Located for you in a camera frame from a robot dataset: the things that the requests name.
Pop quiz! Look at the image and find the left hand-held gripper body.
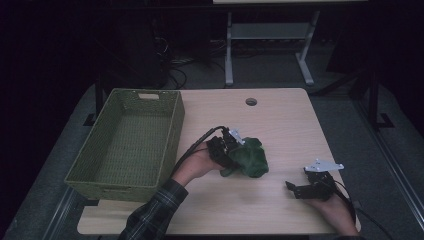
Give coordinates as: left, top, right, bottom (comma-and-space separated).
206, 127, 247, 168

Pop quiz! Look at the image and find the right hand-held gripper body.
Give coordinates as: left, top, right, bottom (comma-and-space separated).
302, 158, 345, 202

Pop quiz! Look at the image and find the dark green cloth garment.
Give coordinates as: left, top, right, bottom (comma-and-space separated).
219, 136, 270, 179

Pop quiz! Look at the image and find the green woven basket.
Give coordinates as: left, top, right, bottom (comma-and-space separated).
64, 88, 186, 204

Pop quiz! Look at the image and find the person's left hand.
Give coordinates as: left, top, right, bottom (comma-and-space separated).
171, 141, 227, 188

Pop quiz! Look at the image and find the person's right hand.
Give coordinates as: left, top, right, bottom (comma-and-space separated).
308, 194, 362, 238

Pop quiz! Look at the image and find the black metal stand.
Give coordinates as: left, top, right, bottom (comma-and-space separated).
82, 71, 105, 128
366, 68, 396, 130

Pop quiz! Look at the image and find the metal floor rail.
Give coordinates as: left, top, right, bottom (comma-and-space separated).
41, 185, 75, 240
352, 99, 424, 232

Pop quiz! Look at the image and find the bundle of black floor cables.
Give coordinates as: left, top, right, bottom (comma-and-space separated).
153, 35, 228, 90

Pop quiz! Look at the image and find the white shelf frame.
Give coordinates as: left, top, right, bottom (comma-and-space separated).
212, 0, 368, 88

